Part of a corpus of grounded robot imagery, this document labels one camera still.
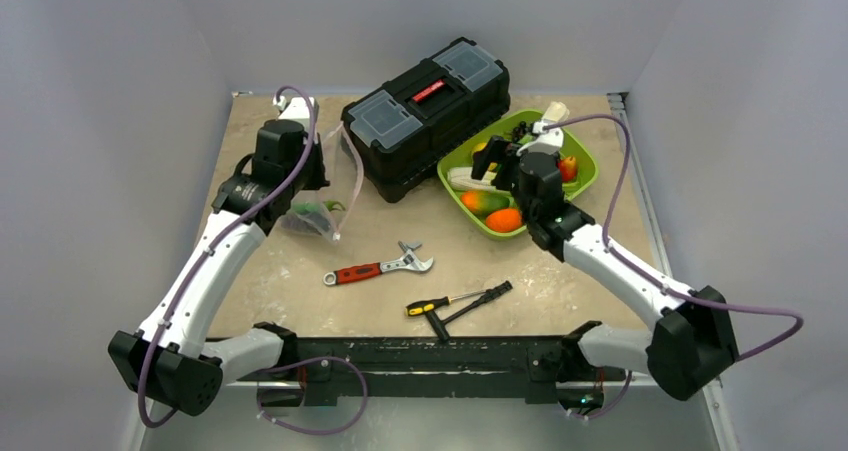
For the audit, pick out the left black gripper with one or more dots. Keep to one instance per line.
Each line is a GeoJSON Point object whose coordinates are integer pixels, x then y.
{"type": "Point", "coordinates": [318, 179]}

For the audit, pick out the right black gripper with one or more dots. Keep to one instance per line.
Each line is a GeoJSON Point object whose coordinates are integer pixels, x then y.
{"type": "Point", "coordinates": [502, 158]}

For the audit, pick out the toy orange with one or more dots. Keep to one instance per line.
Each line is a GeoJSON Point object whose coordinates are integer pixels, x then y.
{"type": "Point", "coordinates": [504, 221]}

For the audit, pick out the toy green bean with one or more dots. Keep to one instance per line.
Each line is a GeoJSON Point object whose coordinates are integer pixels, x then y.
{"type": "Point", "coordinates": [315, 207]}

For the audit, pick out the clear zip top bag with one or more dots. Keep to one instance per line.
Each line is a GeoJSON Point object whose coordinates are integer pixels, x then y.
{"type": "Point", "coordinates": [345, 173]}

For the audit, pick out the toy purple eggplant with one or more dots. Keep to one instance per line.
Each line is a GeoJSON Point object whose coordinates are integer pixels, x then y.
{"type": "Point", "coordinates": [307, 223]}

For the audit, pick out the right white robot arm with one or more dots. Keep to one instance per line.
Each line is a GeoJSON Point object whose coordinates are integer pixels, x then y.
{"type": "Point", "coordinates": [575, 238]}

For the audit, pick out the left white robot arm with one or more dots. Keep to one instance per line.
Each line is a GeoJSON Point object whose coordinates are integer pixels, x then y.
{"type": "Point", "coordinates": [169, 359]}

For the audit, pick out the green plastic tray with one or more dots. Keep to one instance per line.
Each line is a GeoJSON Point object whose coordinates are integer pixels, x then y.
{"type": "Point", "coordinates": [461, 157]}

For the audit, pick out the toy black grapes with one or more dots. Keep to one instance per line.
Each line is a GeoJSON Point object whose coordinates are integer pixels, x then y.
{"type": "Point", "coordinates": [522, 133]}

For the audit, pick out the toy leek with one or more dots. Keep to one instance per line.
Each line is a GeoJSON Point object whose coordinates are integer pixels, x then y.
{"type": "Point", "coordinates": [460, 179]}

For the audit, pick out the toy mango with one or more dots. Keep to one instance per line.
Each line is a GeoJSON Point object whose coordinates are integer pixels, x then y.
{"type": "Point", "coordinates": [483, 203]}

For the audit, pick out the toy bok choy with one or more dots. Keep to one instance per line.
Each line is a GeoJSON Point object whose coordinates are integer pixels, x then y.
{"type": "Point", "coordinates": [556, 112]}

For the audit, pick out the black plastic toolbox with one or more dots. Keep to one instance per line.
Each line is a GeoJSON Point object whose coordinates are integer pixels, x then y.
{"type": "Point", "coordinates": [405, 127]}

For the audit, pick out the yellow black screwdriver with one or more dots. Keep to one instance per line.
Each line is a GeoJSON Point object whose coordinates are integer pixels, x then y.
{"type": "Point", "coordinates": [420, 307]}

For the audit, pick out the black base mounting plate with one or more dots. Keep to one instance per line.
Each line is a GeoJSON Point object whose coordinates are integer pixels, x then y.
{"type": "Point", "coordinates": [542, 369]}

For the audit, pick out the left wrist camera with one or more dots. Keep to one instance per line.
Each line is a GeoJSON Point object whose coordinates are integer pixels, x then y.
{"type": "Point", "coordinates": [296, 109]}

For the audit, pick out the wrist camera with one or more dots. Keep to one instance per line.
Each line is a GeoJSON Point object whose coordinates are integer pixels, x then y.
{"type": "Point", "coordinates": [546, 139]}
{"type": "Point", "coordinates": [296, 109]}

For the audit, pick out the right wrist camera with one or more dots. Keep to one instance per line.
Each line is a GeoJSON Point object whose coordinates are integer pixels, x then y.
{"type": "Point", "coordinates": [546, 139]}

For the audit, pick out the red handled adjustable wrench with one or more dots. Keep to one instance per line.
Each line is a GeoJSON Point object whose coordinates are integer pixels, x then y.
{"type": "Point", "coordinates": [408, 261]}

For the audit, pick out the aluminium frame rail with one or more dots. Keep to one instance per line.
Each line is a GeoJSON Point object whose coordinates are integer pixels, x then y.
{"type": "Point", "coordinates": [694, 341]}

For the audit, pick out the black T-handle tool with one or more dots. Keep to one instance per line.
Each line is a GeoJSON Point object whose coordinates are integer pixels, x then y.
{"type": "Point", "coordinates": [439, 325]}

